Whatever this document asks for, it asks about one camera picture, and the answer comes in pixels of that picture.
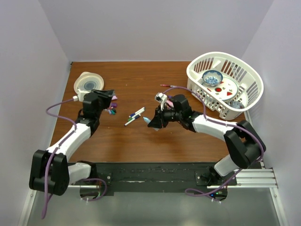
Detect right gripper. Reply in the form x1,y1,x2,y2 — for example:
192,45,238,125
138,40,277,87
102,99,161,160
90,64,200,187
148,105,182,129

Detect light blue highlighter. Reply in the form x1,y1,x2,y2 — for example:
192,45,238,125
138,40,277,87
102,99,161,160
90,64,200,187
143,117,159,131

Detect dark blue white marker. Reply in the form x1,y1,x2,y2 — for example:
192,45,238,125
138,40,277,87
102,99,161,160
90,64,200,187
124,115,140,126

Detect pink highlighter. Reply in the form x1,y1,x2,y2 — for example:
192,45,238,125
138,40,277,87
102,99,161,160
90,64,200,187
166,100,174,107

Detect blue capped white marker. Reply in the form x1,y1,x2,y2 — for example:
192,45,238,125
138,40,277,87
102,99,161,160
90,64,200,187
129,107,145,118

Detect green capped white marker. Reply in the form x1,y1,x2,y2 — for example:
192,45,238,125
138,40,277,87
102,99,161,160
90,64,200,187
127,111,143,121

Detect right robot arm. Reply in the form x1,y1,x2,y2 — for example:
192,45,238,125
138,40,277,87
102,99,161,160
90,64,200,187
148,93,266,186

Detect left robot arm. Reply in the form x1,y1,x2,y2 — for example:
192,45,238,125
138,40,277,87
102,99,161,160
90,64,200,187
29,89,115,196

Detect cream swirl plate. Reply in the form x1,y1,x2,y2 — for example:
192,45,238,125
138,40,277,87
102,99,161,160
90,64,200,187
73,72,104,94

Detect blue white bowl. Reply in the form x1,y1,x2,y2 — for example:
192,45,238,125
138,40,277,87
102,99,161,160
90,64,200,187
202,70,223,86

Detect white fruit pattern plate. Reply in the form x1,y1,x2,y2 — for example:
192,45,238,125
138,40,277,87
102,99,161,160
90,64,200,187
207,77,238,101

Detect white laundry basket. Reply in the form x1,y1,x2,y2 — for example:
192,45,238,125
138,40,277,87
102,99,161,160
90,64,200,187
186,52,264,120

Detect grey patterned cup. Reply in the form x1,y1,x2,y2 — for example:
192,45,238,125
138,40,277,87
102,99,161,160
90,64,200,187
230,101,245,109

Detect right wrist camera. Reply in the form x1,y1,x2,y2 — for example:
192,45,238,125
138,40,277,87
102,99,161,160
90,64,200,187
155,93,167,111

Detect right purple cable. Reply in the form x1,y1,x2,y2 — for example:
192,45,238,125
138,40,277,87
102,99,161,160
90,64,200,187
162,86,265,198

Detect purple cable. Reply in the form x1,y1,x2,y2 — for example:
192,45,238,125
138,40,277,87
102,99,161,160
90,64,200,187
162,86,265,198
41,97,78,219

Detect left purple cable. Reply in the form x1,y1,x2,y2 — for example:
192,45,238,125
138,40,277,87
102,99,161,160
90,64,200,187
41,97,78,219

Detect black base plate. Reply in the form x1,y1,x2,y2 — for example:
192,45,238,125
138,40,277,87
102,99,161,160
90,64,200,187
42,161,262,197

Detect aluminium rail frame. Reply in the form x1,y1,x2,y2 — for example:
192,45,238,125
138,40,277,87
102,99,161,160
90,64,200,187
23,110,288,226

